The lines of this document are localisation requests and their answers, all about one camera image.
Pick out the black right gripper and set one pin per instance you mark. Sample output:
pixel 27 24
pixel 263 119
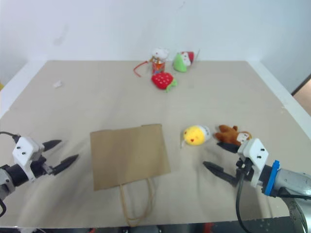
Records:
pixel 244 170

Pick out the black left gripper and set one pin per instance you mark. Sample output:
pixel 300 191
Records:
pixel 39 166

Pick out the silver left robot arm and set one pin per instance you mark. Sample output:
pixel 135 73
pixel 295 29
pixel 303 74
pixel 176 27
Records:
pixel 15 175

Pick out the blue clamp on right arm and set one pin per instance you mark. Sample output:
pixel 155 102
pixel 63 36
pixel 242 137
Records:
pixel 272 177

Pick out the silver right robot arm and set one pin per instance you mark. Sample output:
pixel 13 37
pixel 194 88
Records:
pixel 294 182

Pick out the brown plush toy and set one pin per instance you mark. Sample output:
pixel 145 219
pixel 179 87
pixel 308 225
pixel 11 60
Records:
pixel 229 134

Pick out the yellow plush chick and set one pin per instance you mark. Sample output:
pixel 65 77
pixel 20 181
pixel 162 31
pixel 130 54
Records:
pixel 194 137

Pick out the beige table cloth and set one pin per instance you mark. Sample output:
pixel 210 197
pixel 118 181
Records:
pixel 97 97

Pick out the small white paper scrap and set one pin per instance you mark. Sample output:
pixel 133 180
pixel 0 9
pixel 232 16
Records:
pixel 57 84

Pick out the red strawberry plush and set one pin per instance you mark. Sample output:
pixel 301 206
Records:
pixel 161 80

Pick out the green red white plush toy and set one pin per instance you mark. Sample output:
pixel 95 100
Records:
pixel 179 63

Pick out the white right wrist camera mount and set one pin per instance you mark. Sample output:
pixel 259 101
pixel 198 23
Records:
pixel 255 155

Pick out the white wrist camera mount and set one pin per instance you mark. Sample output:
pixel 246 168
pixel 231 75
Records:
pixel 24 150
pixel 255 155

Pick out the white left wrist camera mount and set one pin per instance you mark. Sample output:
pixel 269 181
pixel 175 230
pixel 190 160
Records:
pixel 24 150

